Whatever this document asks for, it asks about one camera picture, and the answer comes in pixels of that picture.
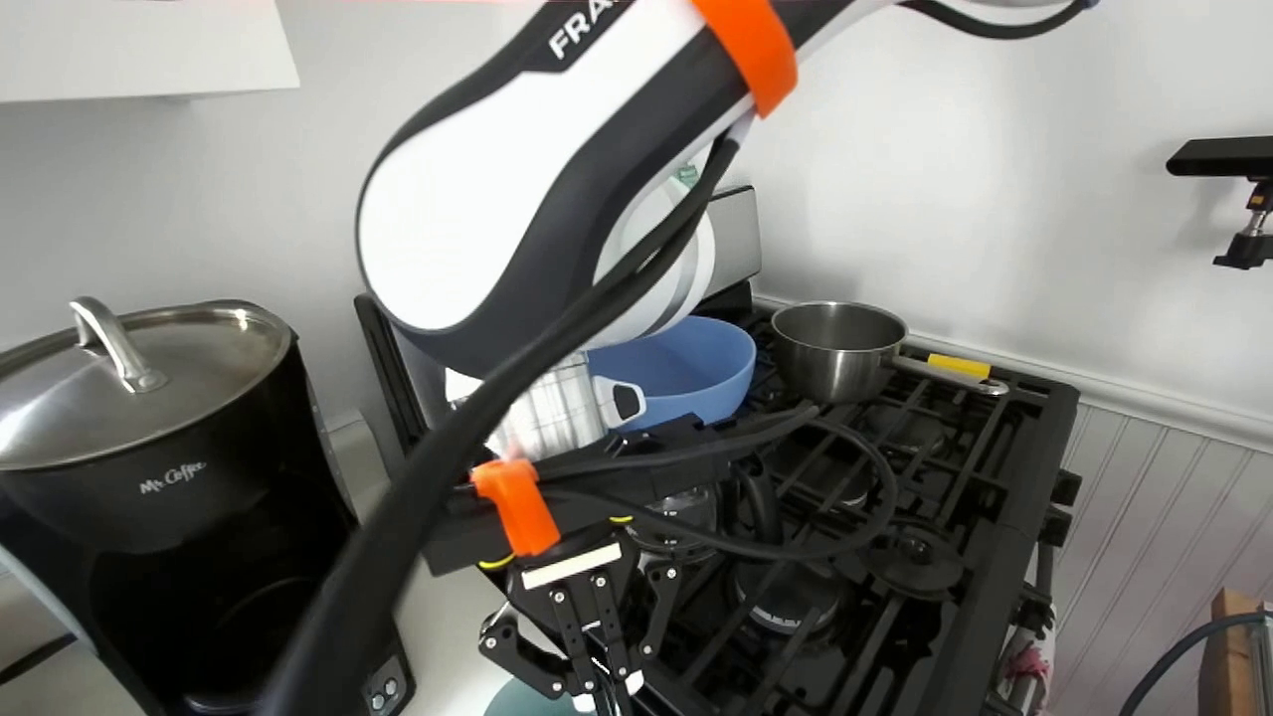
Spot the black gripper white label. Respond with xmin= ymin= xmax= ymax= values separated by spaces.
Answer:
xmin=477 ymin=524 xmax=691 ymax=709

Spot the black gas stove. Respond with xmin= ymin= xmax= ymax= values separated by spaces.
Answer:
xmin=354 ymin=292 xmax=1087 ymax=716

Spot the black round burner cap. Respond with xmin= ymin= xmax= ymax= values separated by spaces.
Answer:
xmin=733 ymin=569 xmax=847 ymax=639

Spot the blue bowl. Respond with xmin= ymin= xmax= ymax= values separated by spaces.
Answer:
xmin=589 ymin=316 xmax=761 ymax=434

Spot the black coffee maker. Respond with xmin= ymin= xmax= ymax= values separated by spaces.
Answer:
xmin=0 ymin=322 xmax=414 ymax=716

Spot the steel pot lid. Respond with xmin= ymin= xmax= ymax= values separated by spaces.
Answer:
xmin=0 ymin=293 xmax=300 ymax=476

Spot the wooden board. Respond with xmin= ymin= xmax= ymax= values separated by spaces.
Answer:
xmin=1196 ymin=586 xmax=1273 ymax=716

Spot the orange strap narrow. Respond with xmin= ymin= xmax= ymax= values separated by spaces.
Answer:
xmin=468 ymin=457 xmax=565 ymax=560

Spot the black wrist mount plate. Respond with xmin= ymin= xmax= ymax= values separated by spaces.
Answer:
xmin=423 ymin=415 xmax=729 ymax=577

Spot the thick black cable sleeve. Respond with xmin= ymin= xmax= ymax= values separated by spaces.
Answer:
xmin=255 ymin=131 xmax=746 ymax=716

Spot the thin black looped cable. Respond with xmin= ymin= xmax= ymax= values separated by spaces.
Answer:
xmin=552 ymin=400 xmax=907 ymax=569

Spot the steel saucepan yellow handle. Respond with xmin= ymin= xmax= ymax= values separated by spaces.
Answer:
xmin=769 ymin=297 xmax=1016 ymax=408

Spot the dark grey cable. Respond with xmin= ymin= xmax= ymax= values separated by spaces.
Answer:
xmin=1114 ymin=610 xmax=1273 ymax=716

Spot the orange strap wide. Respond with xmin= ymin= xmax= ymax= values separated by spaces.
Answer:
xmin=688 ymin=0 xmax=805 ymax=121

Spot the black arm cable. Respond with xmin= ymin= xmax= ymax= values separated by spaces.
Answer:
xmin=898 ymin=0 xmax=1105 ymax=42

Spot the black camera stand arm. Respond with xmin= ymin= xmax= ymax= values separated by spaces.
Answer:
xmin=1160 ymin=131 xmax=1273 ymax=276

